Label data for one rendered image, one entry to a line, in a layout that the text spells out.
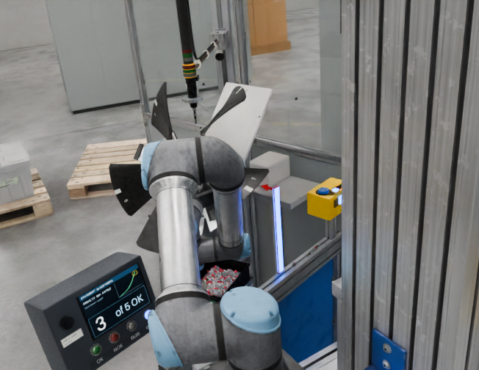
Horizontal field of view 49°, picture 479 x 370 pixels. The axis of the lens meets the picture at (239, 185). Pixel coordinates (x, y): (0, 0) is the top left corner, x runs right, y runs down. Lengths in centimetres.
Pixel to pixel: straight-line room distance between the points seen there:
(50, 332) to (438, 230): 82
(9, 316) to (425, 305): 291
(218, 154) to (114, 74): 605
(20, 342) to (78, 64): 458
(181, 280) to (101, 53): 620
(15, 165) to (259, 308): 361
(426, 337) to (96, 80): 661
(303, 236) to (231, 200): 140
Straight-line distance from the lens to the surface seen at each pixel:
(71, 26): 712
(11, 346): 327
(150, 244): 192
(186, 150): 124
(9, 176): 454
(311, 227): 267
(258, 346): 107
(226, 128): 221
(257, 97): 218
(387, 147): 81
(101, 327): 127
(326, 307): 220
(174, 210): 118
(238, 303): 107
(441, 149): 74
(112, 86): 728
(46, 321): 121
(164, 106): 211
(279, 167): 247
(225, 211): 140
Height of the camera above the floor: 192
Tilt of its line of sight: 25 degrees down
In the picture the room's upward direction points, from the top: 5 degrees counter-clockwise
